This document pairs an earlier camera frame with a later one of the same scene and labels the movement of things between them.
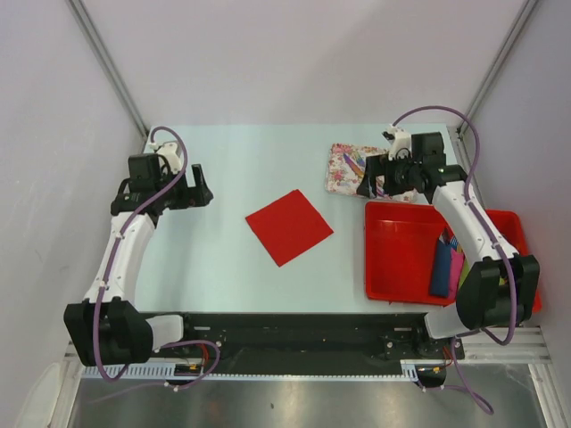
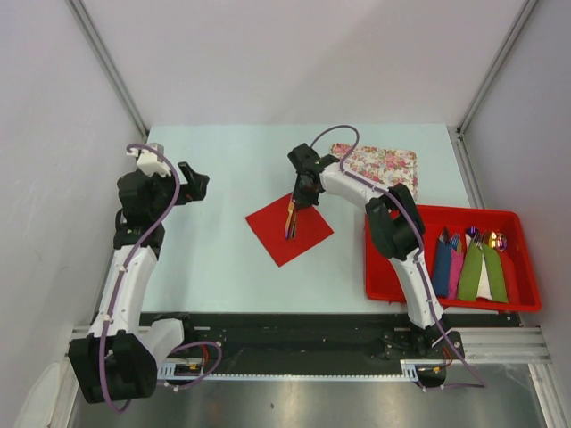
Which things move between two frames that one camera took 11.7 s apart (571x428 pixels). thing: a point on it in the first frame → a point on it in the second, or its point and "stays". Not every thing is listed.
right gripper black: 381,165 → 302,201
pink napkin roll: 457,261 stays
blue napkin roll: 440,268 stays
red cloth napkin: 289,226 stays
